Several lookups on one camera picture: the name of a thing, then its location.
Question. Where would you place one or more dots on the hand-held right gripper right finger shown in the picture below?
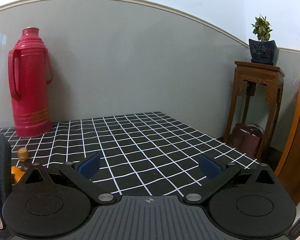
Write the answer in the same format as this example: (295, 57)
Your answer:
(210, 166)

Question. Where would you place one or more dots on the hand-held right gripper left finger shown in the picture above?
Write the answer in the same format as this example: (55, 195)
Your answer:
(90, 165)

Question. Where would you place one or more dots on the orange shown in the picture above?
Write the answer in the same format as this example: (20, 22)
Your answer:
(16, 173)

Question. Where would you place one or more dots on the brown cork stopper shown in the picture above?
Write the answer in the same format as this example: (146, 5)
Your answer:
(22, 154)

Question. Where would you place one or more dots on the brown bag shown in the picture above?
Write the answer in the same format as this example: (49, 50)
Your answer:
(247, 141)

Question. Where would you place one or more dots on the black white grid tablecloth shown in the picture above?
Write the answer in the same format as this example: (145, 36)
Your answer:
(145, 140)

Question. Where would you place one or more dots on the wooden cabinet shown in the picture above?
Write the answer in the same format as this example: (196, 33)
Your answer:
(296, 130)

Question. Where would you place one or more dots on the carved wooden plant stand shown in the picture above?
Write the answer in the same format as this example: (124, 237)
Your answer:
(256, 80)

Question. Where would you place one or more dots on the red thermos flask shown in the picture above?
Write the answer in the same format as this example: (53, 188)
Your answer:
(30, 85)

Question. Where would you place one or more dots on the dark blue flower pot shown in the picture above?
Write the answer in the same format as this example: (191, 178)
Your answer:
(263, 51)

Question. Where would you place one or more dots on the green potted plant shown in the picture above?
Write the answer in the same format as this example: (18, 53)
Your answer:
(261, 28)

